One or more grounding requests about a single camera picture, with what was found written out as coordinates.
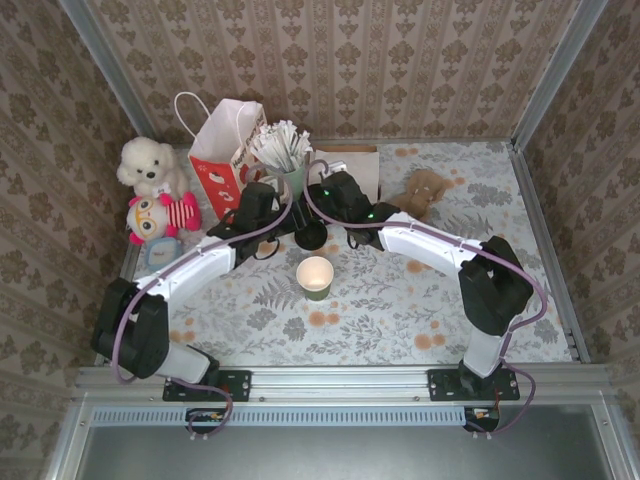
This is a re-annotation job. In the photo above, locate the pink striped plush doll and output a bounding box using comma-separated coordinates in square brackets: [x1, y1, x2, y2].
[124, 190, 203, 246]

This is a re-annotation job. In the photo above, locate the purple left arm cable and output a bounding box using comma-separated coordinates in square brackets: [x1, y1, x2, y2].
[112, 160, 294, 444]

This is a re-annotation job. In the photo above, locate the brown pulp cup carrier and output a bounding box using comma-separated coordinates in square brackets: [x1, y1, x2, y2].
[389, 168, 455, 225]

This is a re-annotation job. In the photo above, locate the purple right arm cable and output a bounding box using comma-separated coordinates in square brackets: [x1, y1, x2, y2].
[304, 159, 549, 441]

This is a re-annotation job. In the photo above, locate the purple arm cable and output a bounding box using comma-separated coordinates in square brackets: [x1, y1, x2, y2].
[112, 160, 294, 444]
[304, 159, 549, 441]

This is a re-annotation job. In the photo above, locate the red and white paper gift bag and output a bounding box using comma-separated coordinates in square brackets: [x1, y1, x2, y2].
[173, 91, 267, 220]

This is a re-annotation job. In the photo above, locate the floral tablecloth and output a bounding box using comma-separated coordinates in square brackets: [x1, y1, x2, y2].
[122, 141, 576, 369]

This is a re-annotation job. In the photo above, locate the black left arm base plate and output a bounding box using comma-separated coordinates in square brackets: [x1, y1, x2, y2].
[162, 368, 252, 403]

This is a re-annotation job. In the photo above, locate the grey slotted cable duct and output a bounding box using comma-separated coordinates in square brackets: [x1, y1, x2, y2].
[91, 405, 471, 428]

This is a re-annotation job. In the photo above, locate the white plush dog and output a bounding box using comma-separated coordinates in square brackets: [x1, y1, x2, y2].
[116, 137, 191, 199]

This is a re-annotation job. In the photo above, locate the bundle of paper-wrapped straws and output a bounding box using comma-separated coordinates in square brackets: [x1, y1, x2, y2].
[248, 118, 315, 174]

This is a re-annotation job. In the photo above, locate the aluminium frame post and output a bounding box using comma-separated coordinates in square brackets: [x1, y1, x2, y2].
[510, 0, 609, 151]
[58, 0, 151, 146]

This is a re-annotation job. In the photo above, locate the black plastic cup lid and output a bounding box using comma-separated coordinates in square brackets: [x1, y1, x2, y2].
[293, 221, 330, 251]

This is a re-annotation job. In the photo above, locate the mint green holder cup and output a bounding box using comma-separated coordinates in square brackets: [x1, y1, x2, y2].
[264, 162, 309, 201]

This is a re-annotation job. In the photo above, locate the green paper cup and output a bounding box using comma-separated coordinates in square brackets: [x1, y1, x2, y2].
[295, 256, 335, 302]

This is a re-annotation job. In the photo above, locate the aluminium table side rail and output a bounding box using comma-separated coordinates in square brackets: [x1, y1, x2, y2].
[508, 141, 592, 365]
[118, 242, 147, 284]

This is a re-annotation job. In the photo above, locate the brown cardboard napkin box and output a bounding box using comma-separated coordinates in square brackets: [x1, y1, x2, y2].
[308, 143, 381, 201]

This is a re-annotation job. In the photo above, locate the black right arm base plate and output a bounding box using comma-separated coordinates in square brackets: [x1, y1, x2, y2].
[426, 368, 521, 403]

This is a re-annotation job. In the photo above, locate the aluminium mounting rail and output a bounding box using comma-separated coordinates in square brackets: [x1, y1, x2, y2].
[74, 363, 615, 404]

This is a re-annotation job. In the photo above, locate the small blue alarm clock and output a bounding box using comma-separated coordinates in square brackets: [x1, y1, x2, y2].
[144, 235, 182, 274]

